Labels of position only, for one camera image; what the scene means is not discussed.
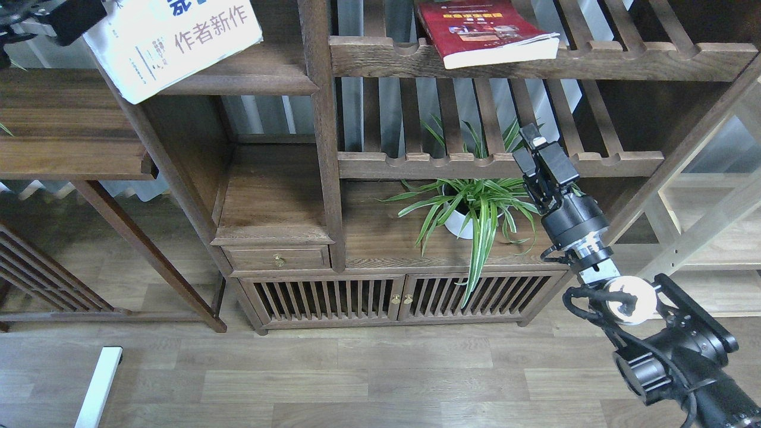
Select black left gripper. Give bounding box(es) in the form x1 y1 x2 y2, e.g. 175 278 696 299
36 1 107 46

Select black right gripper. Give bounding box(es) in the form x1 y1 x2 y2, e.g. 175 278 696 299
513 124 611 262

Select white book blue characters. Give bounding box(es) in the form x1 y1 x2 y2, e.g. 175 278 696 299
83 1 263 105

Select red cover book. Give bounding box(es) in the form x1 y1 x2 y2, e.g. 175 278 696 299
417 1 559 70

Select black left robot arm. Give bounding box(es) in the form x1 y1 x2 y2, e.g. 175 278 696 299
1 1 107 68

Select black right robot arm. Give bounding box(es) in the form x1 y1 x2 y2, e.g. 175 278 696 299
514 124 759 427

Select green spider plant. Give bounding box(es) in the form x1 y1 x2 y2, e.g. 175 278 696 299
380 114 599 309

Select white plant pot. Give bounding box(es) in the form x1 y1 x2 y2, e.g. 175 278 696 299
440 184 474 240

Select dark wooden bookshelf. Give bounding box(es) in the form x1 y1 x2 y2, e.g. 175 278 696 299
2 1 759 334

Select dark slatted wooden rack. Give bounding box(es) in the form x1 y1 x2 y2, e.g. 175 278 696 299
1 222 142 332

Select white bar on floor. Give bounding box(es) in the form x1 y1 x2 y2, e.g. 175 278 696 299
74 346 123 427

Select light wooden shelf frame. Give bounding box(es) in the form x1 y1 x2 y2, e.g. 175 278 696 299
614 78 760 317

